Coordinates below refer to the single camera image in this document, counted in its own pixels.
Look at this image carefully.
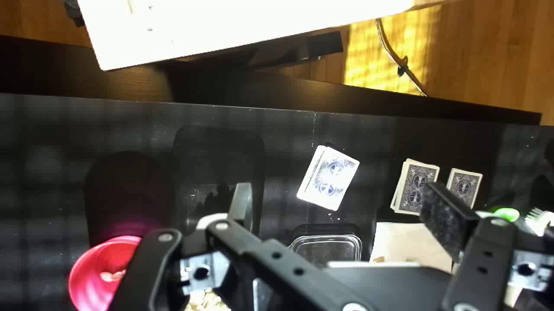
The blue playing card deck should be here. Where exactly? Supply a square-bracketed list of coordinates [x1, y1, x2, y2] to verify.
[445, 166, 485, 211]

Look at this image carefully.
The green round cap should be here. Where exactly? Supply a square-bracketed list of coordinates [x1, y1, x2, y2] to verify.
[483, 206, 523, 225]

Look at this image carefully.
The small white bottle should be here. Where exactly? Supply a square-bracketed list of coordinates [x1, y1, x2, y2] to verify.
[518, 206, 554, 239]

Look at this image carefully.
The clear plastic container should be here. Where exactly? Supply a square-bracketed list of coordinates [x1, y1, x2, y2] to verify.
[286, 227, 365, 270]

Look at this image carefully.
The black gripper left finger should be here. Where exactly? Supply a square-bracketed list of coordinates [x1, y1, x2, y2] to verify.
[118, 182, 379, 311]

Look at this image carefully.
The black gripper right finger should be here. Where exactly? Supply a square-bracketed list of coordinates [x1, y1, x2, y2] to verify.
[419, 182, 521, 311]

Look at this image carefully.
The black floor cable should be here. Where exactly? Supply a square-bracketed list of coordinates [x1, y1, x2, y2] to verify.
[374, 16, 433, 99]

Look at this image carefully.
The small card near bottle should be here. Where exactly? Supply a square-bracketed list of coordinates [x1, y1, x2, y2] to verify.
[389, 158, 441, 218]

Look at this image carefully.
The transparent bowl with snacks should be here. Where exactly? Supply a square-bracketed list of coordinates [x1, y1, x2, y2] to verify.
[185, 287, 235, 311]

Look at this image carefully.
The small card on table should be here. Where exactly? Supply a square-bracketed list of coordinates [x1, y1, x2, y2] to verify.
[294, 144, 362, 213]

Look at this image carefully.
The pink plastic bowl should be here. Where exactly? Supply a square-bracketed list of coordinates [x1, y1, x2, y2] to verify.
[66, 234, 144, 311]

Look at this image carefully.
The white paper with crumbs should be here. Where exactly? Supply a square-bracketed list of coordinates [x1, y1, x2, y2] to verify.
[369, 220, 455, 274]

